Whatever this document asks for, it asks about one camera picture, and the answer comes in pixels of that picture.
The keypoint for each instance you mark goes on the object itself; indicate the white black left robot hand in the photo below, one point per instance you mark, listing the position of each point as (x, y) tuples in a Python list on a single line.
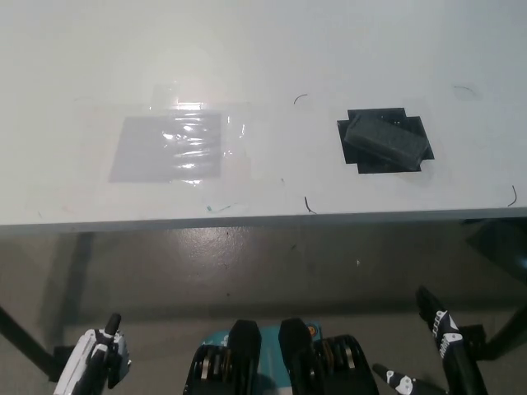
[(82, 362)]

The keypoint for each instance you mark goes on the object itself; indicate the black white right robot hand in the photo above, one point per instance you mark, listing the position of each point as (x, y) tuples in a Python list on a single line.
[(450, 349)]

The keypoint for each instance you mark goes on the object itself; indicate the dark grey whiteboard eraser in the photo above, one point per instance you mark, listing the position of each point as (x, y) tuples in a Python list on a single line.
[(385, 142)]

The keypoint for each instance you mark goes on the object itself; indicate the black slanted table leg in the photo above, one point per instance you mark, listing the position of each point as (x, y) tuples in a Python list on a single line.
[(508, 325), (24, 341)]

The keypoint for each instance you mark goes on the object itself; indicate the black tape patch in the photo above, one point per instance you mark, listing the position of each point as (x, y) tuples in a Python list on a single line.
[(418, 127)]

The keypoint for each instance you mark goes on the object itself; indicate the clear plastic film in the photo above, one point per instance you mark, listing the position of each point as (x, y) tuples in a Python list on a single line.
[(236, 164)]

